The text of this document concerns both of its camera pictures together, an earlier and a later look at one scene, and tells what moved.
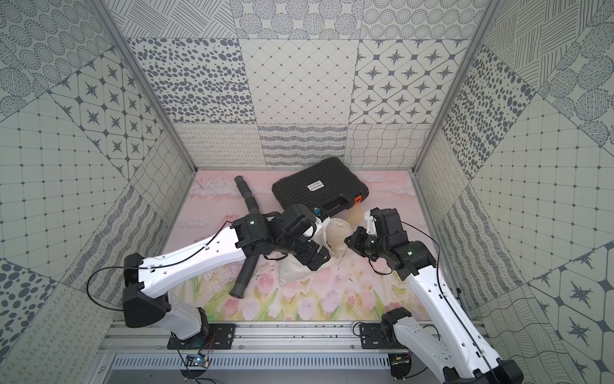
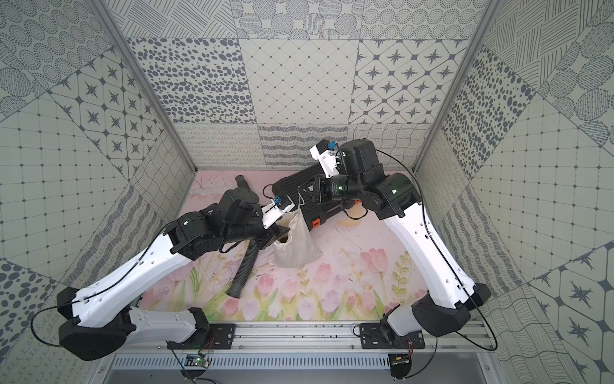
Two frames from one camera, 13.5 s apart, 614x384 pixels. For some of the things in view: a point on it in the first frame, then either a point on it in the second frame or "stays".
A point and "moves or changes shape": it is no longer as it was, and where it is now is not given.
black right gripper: x=354 y=242 -> x=320 y=191
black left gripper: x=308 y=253 -> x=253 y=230
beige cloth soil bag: x=336 y=234 moves or changes shape
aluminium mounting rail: x=249 y=338 stays
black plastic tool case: x=326 y=183 stays
